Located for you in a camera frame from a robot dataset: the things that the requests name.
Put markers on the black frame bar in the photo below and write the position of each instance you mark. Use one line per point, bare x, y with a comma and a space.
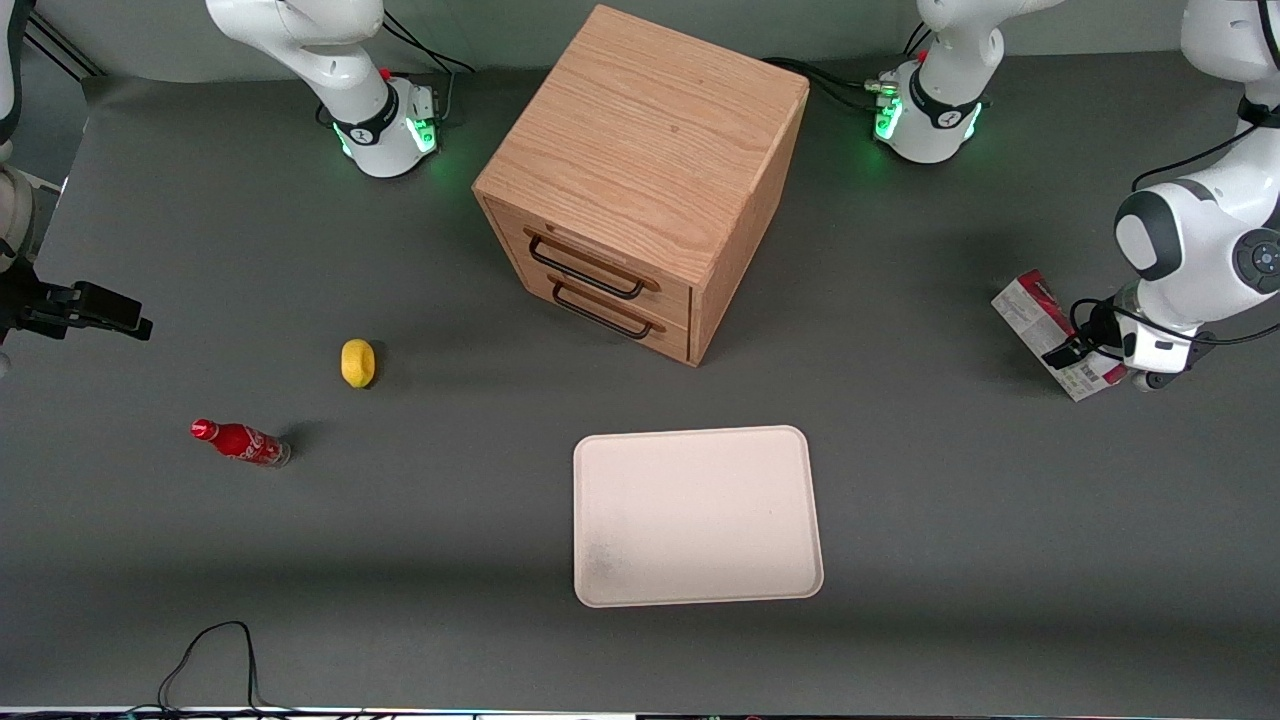
65, 50

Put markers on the beige plastic tray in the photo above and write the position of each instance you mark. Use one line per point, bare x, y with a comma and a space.
697, 515

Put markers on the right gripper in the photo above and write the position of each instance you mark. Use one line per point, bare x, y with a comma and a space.
28, 301

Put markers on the red cola bottle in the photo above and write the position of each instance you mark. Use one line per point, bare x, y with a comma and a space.
240, 441

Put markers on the red cookie box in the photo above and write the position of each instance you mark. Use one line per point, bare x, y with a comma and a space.
1022, 305

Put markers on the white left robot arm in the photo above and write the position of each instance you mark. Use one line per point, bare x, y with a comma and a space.
1205, 240

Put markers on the yellow lemon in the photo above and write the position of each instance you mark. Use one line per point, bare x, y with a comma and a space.
358, 363

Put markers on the wooden drawer cabinet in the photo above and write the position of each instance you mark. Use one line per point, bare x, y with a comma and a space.
640, 140

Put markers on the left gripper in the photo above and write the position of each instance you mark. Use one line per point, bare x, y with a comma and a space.
1101, 327

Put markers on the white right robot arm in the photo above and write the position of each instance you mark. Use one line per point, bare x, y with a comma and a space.
345, 70

